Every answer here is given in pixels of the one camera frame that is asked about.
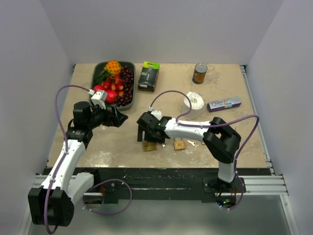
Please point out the white toilet paper roll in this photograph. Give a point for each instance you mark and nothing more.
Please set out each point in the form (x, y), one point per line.
(197, 106)

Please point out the dark red grapes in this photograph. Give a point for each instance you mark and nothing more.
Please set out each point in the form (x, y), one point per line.
(127, 75)

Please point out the silver keys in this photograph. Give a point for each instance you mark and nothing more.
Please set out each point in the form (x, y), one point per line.
(194, 144)

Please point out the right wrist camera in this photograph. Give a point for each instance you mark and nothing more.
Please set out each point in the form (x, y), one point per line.
(155, 113)

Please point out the black green razor box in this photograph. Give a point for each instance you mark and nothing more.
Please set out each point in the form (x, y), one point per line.
(148, 77)

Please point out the red strawberries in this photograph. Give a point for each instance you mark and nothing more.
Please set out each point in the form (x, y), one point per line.
(115, 84)

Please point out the orange label tin can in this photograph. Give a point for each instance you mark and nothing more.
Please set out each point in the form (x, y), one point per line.
(199, 73)

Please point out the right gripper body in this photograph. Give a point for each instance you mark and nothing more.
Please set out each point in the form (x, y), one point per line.
(148, 136)

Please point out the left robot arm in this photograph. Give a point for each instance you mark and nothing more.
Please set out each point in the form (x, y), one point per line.
(53, 202)

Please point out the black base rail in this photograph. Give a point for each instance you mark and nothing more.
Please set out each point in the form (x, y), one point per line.
(188, 184)

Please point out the large brass padlock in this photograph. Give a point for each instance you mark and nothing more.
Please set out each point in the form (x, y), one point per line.
(179, 144)
(149, 146)

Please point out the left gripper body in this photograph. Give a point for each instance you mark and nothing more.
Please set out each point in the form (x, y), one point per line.
(108, 120)

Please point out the orange flower bunch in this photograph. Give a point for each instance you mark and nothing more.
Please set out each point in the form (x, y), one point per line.
(113, 68)

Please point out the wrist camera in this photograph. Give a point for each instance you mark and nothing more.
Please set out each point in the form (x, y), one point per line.
(98, 98)
(155, 113)

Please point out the red apple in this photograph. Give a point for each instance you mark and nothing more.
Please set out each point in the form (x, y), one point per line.
(111, 95)

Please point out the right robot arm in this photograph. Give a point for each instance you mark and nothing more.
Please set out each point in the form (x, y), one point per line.
(221, 139)

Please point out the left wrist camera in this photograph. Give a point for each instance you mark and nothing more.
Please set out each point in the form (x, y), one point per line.
(98, 98)

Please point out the grey fruit tray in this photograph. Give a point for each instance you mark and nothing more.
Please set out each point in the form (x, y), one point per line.
(99, 76)

